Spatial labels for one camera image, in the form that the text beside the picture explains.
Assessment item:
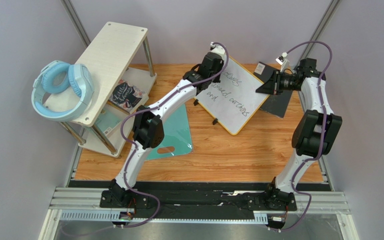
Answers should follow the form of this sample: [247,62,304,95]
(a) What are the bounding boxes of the yellow framed whiteboard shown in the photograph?
[195,57,269,136]

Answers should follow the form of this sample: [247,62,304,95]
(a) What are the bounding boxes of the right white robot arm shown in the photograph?
[256,56,343,211]

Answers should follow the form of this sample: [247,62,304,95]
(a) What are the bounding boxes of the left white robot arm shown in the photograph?
[99,46,229,208]

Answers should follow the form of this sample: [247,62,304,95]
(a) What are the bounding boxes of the metal whiteboard stand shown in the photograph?
[193,99,220,126]

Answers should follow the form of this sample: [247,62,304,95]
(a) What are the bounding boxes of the black notebook in plastic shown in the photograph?
[253,61,293,119]

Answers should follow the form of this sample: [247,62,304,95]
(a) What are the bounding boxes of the teal cutting mat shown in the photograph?
[147,104,194,161]

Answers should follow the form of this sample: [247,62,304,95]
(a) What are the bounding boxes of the white two-tier shelf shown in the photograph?
[71,21,157,158]

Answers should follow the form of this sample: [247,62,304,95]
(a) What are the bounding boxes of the dark floral book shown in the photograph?
[107,79,146,114]

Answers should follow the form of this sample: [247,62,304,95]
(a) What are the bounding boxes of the teal notebook on lower shelf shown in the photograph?
[95,109,122,138]

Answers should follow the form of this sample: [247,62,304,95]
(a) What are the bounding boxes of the blue headphones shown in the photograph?
[31,60,95,122]

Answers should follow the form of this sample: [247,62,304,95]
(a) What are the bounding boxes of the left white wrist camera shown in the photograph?
[210,42,227,61]

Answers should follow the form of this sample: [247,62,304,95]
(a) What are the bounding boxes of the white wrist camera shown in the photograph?
[210,42,227,61]
[275,52,290,73]

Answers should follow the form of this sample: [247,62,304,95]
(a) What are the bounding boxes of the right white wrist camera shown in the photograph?
[275,52,290,73]

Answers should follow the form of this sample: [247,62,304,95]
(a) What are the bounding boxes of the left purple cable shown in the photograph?
[113,42,230,229]

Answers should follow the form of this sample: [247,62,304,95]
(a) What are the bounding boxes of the purple cable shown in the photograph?
[113,42,230,229]
[268,40,333,233]

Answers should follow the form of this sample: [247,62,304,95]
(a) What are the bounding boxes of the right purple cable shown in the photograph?
[268,40,333,233]

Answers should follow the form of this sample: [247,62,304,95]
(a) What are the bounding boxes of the slotted cable duct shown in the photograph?
[59,210,269,225]

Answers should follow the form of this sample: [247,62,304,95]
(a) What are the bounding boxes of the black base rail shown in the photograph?
[111,181,298,220]

